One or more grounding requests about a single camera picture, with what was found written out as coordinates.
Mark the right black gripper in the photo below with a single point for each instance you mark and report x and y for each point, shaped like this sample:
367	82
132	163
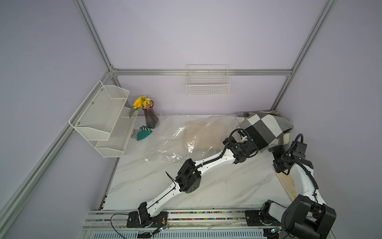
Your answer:
277	168

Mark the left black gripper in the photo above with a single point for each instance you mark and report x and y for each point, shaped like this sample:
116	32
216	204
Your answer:
229	140

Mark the black cream checked scarf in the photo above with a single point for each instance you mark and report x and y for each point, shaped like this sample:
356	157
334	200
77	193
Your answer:
265	128

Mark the clear plastic vacuum bag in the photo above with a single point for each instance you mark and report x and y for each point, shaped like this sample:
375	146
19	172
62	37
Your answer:
180	137

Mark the beige fuzzy scarf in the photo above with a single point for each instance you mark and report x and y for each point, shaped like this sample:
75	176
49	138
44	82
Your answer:
204	136

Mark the tan plaid scarf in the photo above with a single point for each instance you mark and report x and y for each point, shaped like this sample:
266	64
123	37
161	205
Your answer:
275	112

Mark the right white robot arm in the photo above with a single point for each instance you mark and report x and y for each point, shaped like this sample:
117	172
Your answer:
308	216

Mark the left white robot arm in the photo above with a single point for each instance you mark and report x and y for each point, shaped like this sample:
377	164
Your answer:
189	176

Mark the purple ribbed glass vase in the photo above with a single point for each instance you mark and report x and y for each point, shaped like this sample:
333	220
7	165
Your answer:
151	118

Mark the green white work glove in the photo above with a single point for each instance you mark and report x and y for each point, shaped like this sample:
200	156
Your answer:
141	133

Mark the yellow flower bouquet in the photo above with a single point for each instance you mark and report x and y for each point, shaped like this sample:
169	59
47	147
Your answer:
143	103

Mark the white two-tier mesh shelf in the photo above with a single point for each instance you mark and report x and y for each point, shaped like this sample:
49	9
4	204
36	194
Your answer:
104	120

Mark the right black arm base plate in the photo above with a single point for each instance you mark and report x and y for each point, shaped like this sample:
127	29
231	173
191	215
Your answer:
253	219

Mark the aluminium front rail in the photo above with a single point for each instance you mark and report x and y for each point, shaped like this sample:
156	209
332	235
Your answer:
177	219

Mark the white wire wall basket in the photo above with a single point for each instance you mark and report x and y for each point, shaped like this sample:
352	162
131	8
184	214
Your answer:
207	80

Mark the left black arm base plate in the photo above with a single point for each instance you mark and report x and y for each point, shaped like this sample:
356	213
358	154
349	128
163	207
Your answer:
134	220

